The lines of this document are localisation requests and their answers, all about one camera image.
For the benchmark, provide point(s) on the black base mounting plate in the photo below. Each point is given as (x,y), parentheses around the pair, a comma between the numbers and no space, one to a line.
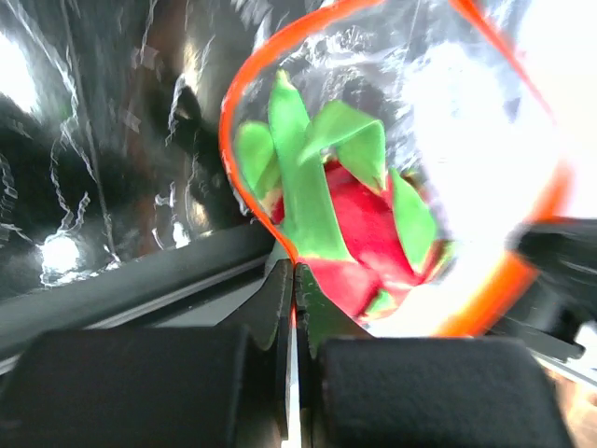
(137,288)

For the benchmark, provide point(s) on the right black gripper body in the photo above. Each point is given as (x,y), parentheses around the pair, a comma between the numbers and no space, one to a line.
(550,312)

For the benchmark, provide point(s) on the pink dragon fruit toy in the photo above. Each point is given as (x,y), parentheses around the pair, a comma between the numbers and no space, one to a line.
(365,230)

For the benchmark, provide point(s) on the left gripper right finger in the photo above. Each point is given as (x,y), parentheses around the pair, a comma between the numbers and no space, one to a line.
(318,319)

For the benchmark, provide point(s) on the clear bag orange zipper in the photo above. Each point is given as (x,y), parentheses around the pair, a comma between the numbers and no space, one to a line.
(459,110)

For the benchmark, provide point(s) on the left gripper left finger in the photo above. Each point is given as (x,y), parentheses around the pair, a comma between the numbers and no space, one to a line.
(263,370)

